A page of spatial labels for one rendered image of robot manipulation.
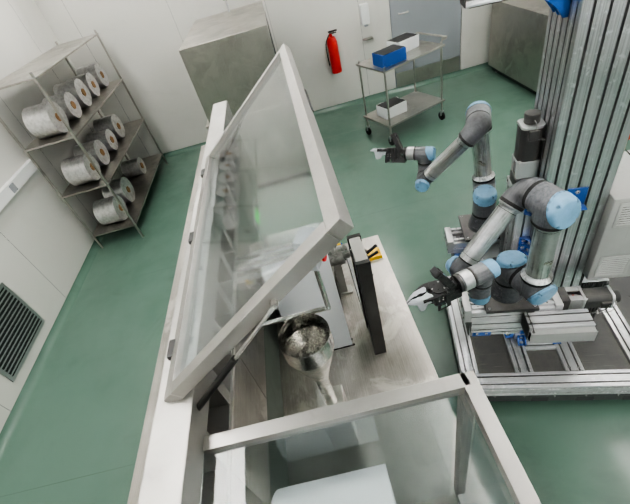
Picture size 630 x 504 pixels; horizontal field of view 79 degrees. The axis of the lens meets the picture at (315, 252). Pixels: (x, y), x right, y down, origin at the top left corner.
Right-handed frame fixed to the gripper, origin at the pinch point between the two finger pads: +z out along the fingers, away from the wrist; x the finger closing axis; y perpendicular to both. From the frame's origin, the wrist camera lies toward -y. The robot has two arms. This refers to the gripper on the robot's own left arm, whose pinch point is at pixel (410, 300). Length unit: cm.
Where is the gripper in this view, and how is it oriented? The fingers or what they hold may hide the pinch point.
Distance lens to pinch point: 141.3
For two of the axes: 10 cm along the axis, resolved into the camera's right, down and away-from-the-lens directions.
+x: -3.1, -4.7, 8.3
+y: 2.7, 7.9, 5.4
